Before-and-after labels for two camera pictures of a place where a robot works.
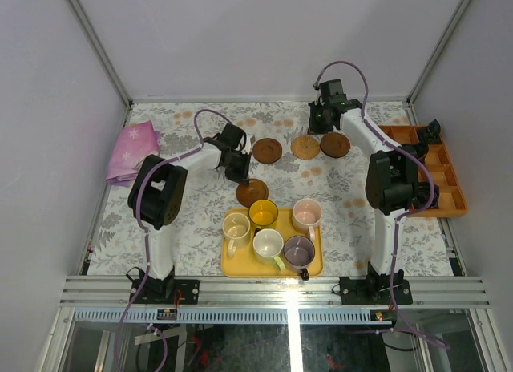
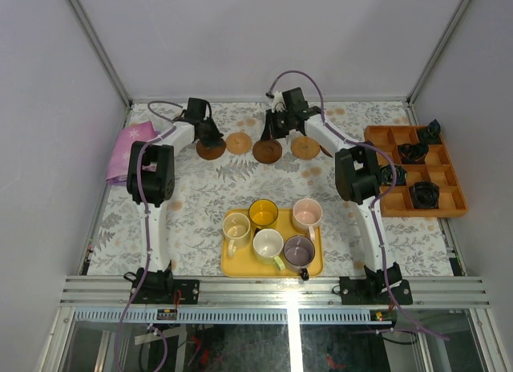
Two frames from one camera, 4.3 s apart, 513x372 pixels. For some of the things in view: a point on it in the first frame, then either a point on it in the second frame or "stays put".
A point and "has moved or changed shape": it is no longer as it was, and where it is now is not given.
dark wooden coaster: (267, 151) stays put
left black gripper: (236, 171) -> (212, 135)
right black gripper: (313, 128) -> (270, 131)
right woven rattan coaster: (305, 147) stays put
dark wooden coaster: (256, 190) has moved or changed shape
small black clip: (304, 274) stays put
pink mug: (306, 214) stays put
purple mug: (299, 252) stays put
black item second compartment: (418, 150) stays put
